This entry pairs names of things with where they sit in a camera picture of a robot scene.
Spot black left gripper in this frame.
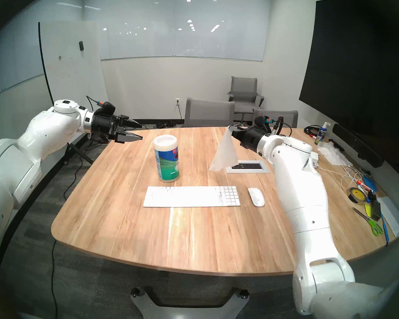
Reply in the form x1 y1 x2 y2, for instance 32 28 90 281
91 113 144 145

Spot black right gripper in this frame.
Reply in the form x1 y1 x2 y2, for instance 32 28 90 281
231 124 272 154

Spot white disinfecting wipe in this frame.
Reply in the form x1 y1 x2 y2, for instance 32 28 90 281
209 126 239 171

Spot disinfecting wipes canister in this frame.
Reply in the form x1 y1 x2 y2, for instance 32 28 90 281
153 135 180 183

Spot wide grey mesh chair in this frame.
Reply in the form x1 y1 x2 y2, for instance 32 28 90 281
184 97 236 128

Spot silver table outlet panel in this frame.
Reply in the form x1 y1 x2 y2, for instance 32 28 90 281
225 160 270 174

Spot grey office chair with armrests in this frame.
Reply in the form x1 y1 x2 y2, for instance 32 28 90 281
227 76 265 124

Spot narrow grey mesh chair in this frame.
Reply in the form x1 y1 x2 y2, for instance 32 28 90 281
252 109 299 128

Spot white slim keyboard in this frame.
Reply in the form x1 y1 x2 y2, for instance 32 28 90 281
143 186 241 208

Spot whiteboard cleaner spray bottle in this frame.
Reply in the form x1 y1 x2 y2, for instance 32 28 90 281
314 122 331 145

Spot crumpled white tissue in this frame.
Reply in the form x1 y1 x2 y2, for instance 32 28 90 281
318 146 353 166

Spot black video conference bar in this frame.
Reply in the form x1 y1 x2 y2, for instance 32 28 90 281
332 123 384 168

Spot red and white marker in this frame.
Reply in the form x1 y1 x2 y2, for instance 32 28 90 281
356 179 375 193

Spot blue plastic item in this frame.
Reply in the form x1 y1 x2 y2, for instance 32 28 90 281
362 175 378 193

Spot blue pen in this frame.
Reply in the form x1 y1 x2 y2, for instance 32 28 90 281
381 214 390 244

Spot white paper sheet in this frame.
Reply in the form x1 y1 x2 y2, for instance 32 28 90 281
377 197 399 237

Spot silver table base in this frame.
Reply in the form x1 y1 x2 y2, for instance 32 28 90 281
130 287 250 319

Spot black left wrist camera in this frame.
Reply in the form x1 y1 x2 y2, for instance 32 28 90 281
95 102 116 116

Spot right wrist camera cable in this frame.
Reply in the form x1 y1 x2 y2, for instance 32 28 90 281
271 117 293 138

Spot white wireless mouse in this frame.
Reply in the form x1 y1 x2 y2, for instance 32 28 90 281
247 187 265 207

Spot large glass wall whiteboard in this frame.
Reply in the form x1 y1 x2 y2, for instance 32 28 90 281
84 0 272 62

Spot white charging cable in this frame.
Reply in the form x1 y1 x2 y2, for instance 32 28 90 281
318 164 363 189

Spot black wall display screen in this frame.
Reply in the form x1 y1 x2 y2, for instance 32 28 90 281
299 0 399 149

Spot scribbled side wall whiteboard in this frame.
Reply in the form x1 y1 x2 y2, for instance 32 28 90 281
0 23 45 101

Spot green handled scissors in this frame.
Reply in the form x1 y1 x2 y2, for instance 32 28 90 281
352 207 384 237

